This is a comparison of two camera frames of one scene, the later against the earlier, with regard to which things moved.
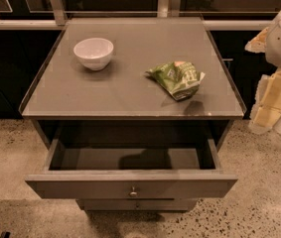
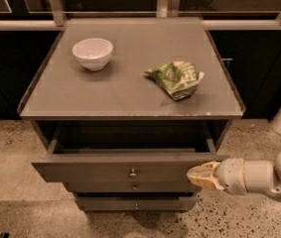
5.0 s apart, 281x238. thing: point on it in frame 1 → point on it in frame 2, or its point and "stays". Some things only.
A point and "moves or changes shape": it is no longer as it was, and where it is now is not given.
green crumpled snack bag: (182, 79) stays
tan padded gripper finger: (258, 43) → (229, 173)
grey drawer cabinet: (138, 108) stays
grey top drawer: (130, 173) moves or changes shape
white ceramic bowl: (94, 53) stays
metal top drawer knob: (133, 193) → (133, 174)
